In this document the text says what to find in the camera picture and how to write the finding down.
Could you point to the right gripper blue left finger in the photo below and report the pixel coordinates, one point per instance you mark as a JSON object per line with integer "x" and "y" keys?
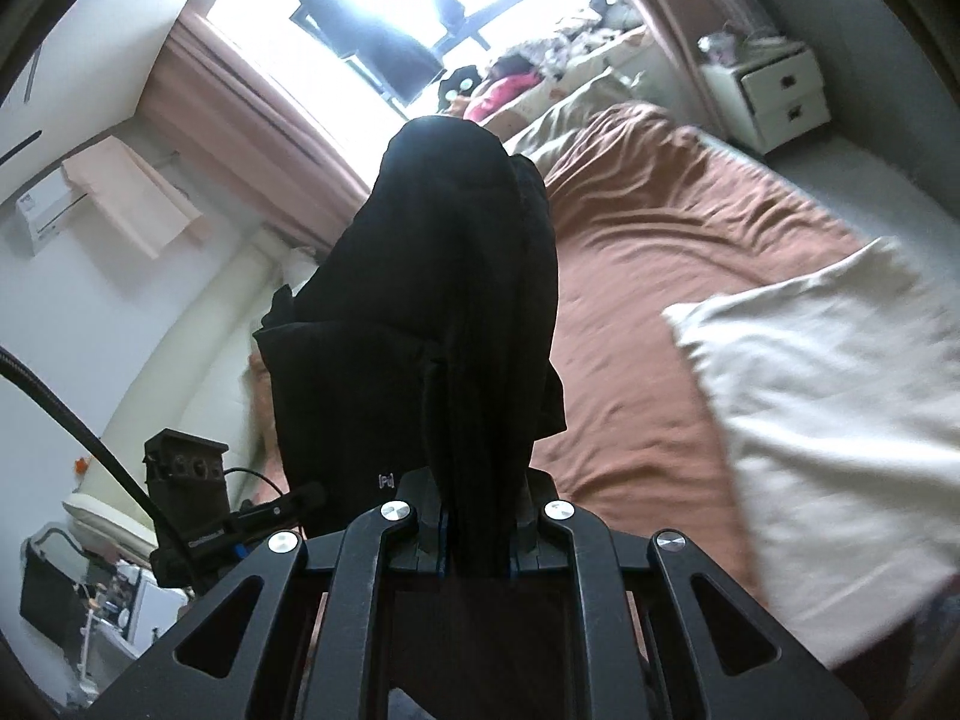
{"x": 423, "y": 550}

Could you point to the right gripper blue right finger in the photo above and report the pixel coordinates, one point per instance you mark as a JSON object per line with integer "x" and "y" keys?
{"x": 530, "y": 551}

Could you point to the black shirt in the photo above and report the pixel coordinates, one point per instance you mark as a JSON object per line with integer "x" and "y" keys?
{"x": 424, "y": 340}

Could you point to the white air conditioner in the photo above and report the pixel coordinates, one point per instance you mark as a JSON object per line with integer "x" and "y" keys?
{"x": 47, "y": 207}

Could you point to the white pillow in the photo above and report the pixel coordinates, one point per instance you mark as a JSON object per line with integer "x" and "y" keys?
{"x": 836, "y": 395}

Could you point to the brown bed sheet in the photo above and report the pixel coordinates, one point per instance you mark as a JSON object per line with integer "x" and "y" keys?
{"x": 645, "y": 215}

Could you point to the pink curtain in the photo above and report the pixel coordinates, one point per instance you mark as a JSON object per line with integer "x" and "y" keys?
{"x": 245, "y": 132}

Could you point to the beige duvet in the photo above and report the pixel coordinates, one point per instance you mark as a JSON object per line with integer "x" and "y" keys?
{"x": 546, "y": 140}

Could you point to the red plush toy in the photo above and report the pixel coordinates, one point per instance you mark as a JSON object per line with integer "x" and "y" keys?
{"x": 500, "y": 93}

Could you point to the white nightstand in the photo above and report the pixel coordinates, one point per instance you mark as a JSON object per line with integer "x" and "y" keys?
{"x": 773, "y": 95}

